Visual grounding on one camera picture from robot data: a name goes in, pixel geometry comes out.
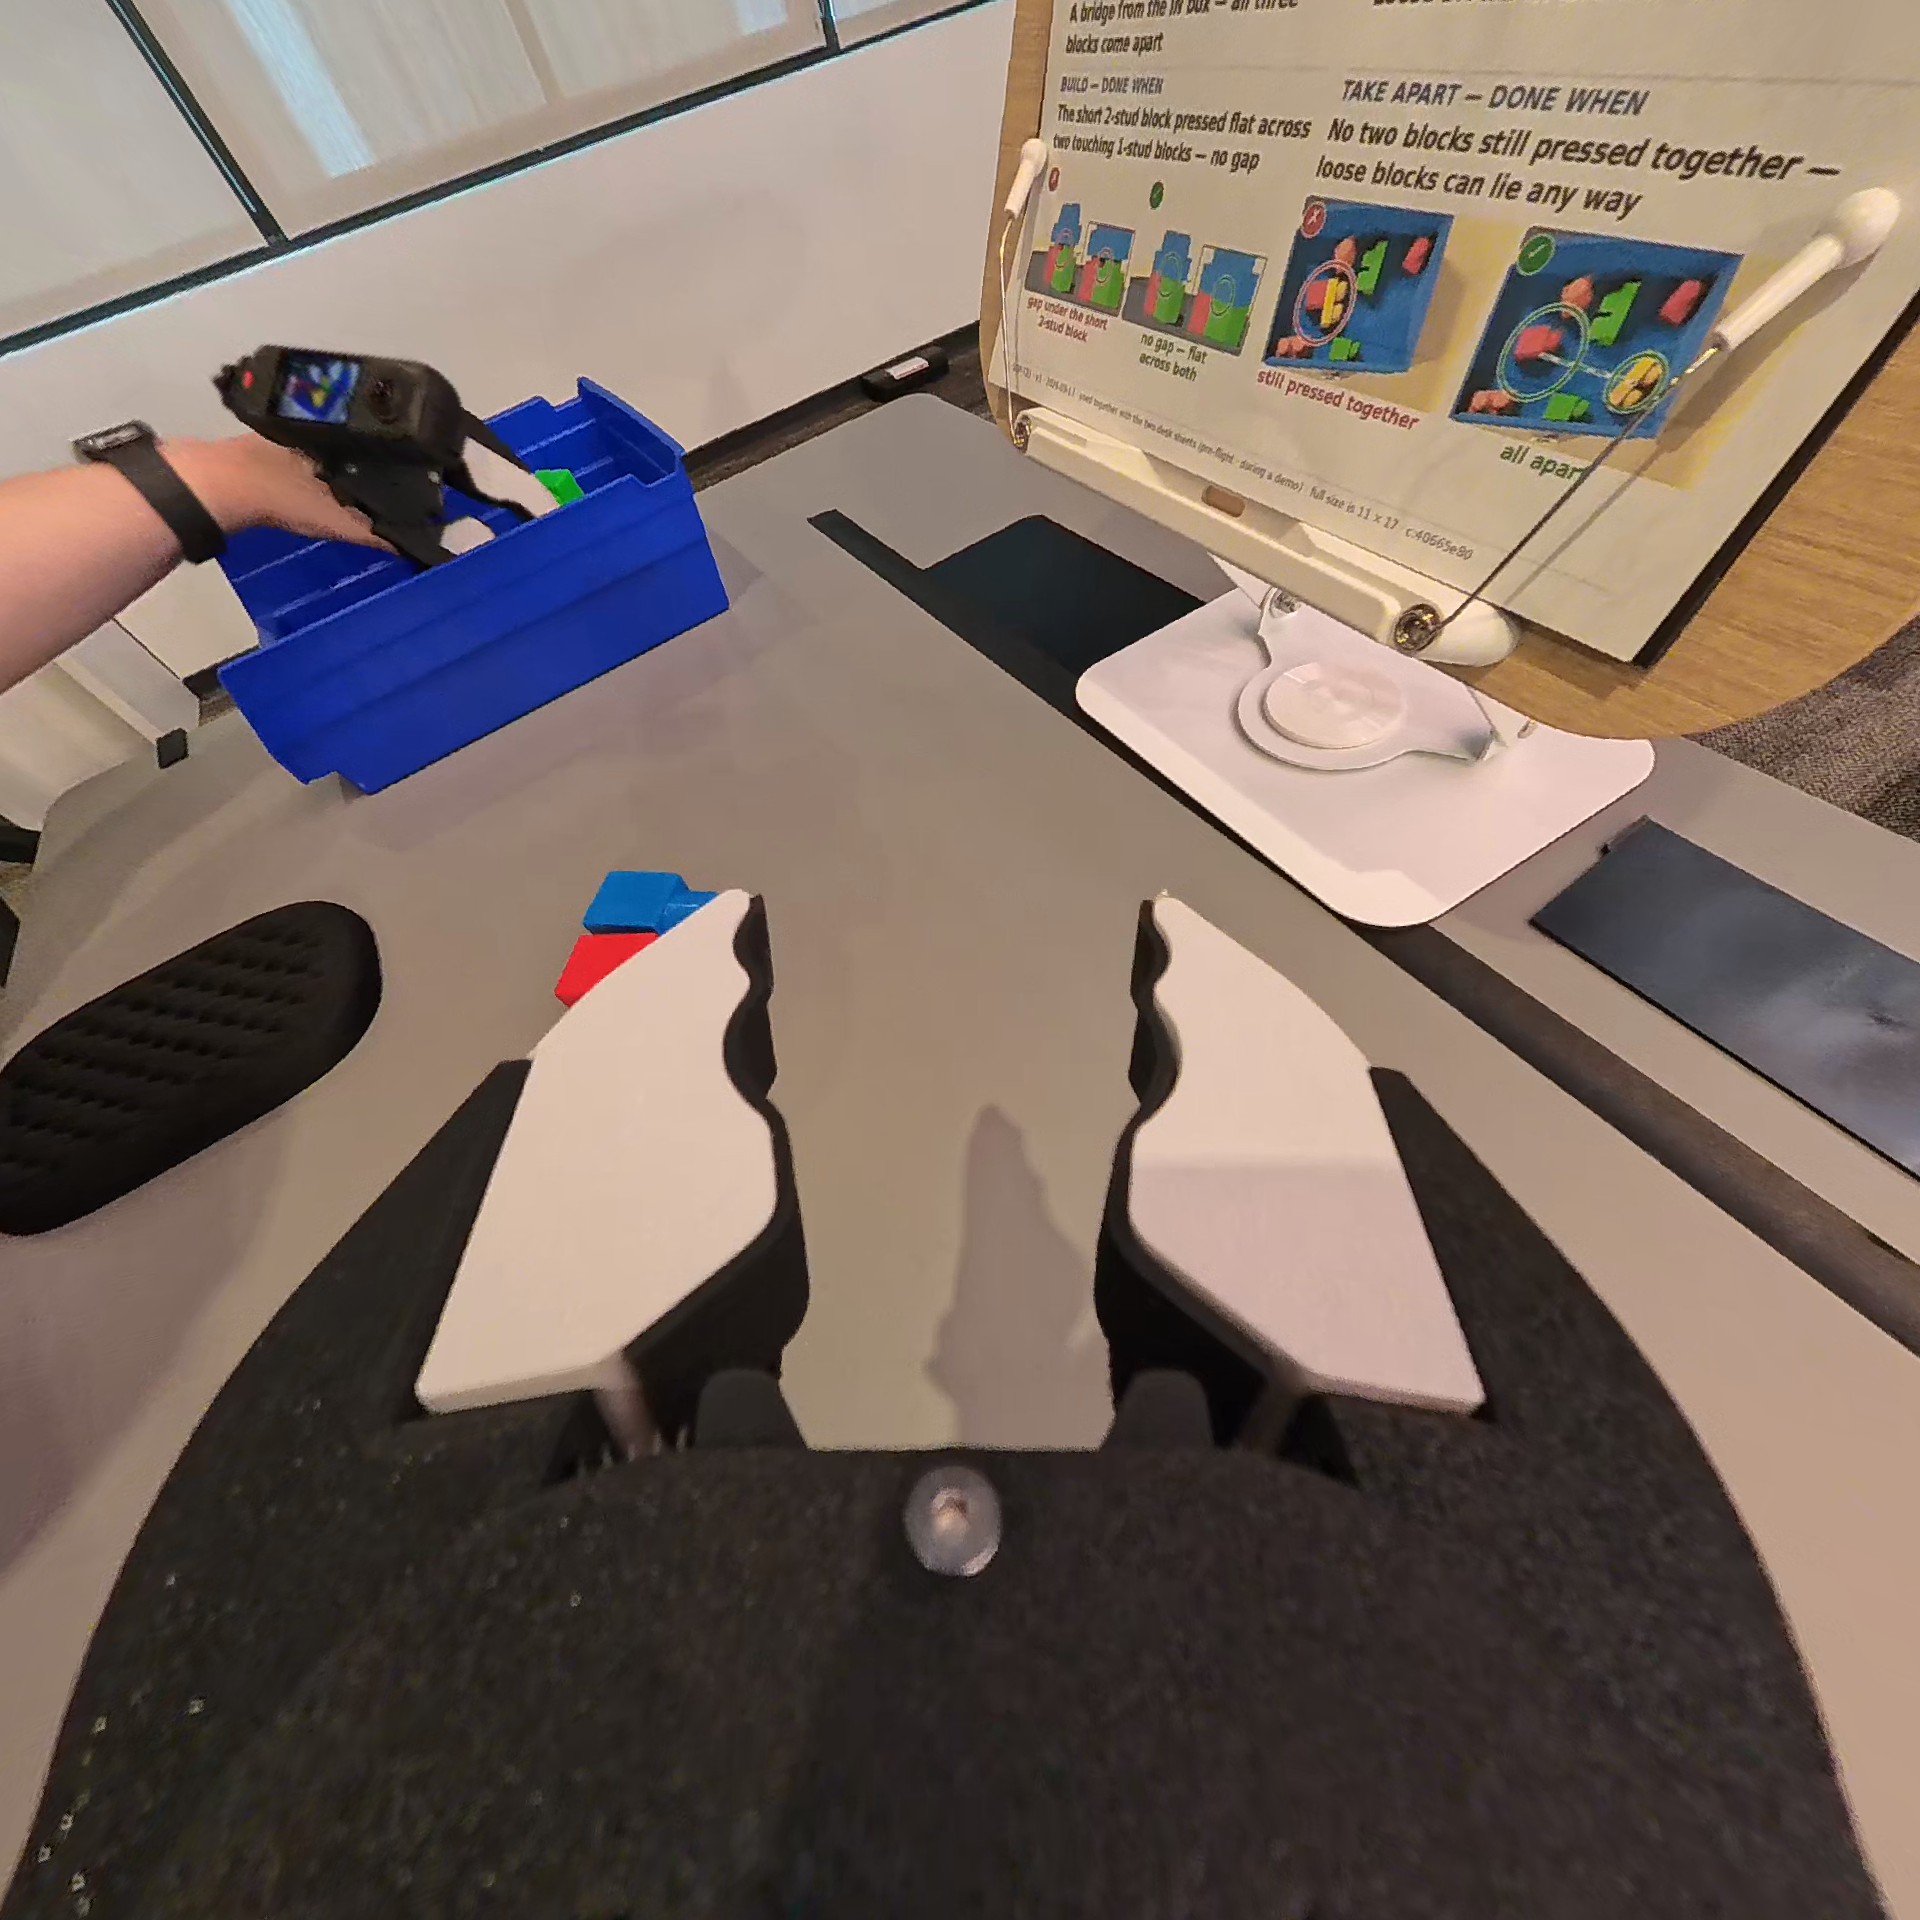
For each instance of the black textured pad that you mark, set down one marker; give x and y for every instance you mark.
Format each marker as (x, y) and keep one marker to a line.
(164, 1064)

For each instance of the rounded wooden board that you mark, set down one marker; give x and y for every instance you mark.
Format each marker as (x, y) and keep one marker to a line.
(1801, 601)

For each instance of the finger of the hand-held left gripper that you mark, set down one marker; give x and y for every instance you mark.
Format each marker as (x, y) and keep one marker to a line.
(468, 536)
(503, 495)

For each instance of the person's left forearm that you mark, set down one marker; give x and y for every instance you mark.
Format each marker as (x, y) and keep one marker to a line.
(60, 585)

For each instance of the printed instruction sheet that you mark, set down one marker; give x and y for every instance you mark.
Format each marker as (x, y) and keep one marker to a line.
(1501, 271)

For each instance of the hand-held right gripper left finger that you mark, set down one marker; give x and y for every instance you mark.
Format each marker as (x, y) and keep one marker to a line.
(630, 1184)

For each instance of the black wristwatch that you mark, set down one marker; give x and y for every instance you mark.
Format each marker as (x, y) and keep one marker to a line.
(173, 488)

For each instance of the white document stand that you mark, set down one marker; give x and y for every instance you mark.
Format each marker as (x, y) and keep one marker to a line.
(1425, 811)

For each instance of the large gridded window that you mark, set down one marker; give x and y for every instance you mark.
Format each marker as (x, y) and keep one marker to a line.
(375, 90)

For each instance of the dark blue flat panel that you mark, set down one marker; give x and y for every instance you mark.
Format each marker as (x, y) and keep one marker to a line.
(1754, 990)

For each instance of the person's left hand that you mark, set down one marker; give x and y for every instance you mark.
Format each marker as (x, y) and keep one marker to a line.
(278, 488)

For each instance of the black desk inlay panel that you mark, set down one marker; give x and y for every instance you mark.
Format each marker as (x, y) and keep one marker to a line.
(1050, 601)

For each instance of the grey desk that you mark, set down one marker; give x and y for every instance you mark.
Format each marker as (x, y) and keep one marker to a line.
(930, 841)

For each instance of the red one-stud block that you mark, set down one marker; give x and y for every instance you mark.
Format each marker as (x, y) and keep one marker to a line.
(600, 962)

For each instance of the small black floor device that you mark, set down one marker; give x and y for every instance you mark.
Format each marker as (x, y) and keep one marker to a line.
(905, 371)

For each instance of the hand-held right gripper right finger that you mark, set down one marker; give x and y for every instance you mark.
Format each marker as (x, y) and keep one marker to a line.
(1291, 1200)

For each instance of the blue plastic bin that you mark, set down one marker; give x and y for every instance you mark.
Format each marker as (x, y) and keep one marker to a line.
(480, 660)

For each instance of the green two-stud block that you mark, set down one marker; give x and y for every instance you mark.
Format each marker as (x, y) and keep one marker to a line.
(561, 485)

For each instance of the blue one-stud block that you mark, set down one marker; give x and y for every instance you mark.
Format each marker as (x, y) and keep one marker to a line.
(630, 900)

